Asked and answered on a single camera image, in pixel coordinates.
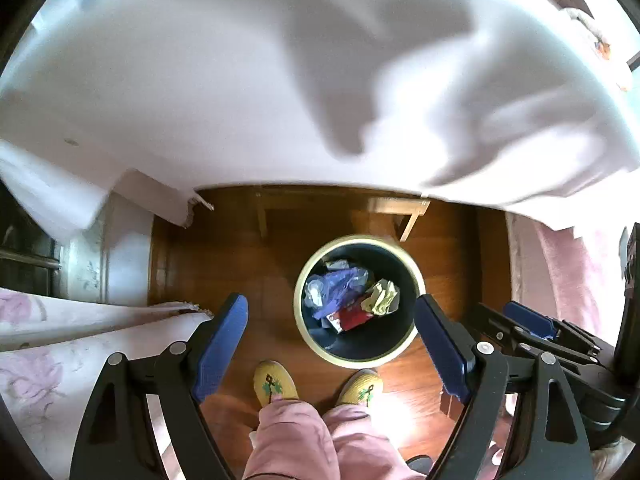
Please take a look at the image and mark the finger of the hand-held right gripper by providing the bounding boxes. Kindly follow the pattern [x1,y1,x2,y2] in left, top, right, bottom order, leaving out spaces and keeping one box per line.
[467,302,542,362]
[502,301,603,359]

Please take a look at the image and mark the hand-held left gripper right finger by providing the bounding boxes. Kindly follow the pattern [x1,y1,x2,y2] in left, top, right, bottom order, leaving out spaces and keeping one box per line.
[414,294,598,480]

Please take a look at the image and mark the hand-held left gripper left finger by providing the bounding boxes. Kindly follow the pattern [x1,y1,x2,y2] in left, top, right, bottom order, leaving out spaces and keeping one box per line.
[70,292,250,480]

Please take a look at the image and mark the blue bin with cream rim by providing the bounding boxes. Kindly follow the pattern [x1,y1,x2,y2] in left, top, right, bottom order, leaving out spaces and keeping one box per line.
[293,234,427,367]

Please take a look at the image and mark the yellow wrapper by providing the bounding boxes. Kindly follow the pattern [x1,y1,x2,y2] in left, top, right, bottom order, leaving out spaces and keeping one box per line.
[361,280,401,316]

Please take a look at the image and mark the red paper box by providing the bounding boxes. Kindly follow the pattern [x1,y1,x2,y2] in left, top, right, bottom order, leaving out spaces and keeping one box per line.
[332,306,374,332]

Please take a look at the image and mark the purple plastic bag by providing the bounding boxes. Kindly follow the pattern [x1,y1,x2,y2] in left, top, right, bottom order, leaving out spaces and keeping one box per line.
[305,269,371,322]

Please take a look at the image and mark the yellow knit slipper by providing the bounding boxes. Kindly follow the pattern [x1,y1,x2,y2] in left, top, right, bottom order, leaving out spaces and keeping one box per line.
[252,360,300,406]
[336,369,385,407]

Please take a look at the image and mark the person's left leg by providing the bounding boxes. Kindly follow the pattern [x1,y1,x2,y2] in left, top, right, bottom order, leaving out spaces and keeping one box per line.
[242,400,341,480]

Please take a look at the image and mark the person's leg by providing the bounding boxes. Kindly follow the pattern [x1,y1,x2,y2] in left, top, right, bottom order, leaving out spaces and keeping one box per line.
[242,400,341,480]
[320,405,426,480]

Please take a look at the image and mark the person's right leg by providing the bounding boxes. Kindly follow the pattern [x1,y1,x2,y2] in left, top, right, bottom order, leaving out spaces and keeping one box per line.
[320,405,426,480]

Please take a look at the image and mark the white leaf print curtain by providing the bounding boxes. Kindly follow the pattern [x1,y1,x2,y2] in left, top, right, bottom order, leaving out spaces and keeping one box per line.
[0,287,216,480]
[65,192,153,306]

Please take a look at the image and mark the printed pink tablecloth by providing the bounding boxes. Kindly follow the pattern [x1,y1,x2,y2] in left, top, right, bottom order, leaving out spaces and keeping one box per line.
[0,0,640,241]

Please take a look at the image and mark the dark window frame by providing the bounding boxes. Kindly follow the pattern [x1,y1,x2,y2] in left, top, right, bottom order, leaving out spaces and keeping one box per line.
[0,185,63,292]

